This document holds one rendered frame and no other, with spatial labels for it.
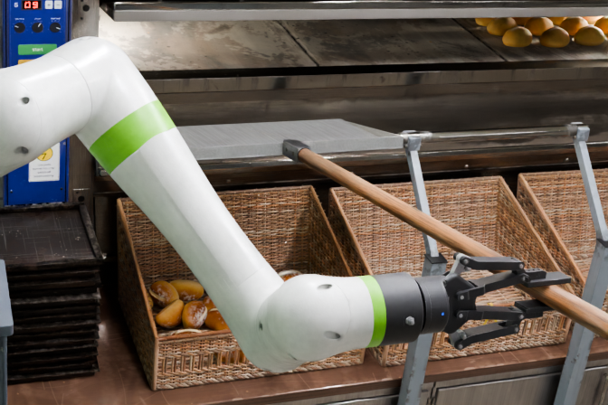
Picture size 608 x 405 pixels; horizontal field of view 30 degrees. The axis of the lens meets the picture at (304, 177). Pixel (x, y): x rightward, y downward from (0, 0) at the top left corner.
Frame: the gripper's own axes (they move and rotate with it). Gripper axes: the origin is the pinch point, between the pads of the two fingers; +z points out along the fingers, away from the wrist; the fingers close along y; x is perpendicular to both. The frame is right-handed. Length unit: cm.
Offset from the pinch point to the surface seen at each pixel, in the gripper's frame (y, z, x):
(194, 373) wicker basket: 61, -13, -123
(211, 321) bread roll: 54, -5, -139
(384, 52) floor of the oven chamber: -11, 54, -164
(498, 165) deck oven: 22, 90, -158
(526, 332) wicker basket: 57, 76, -116
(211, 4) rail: -28, -8, -132
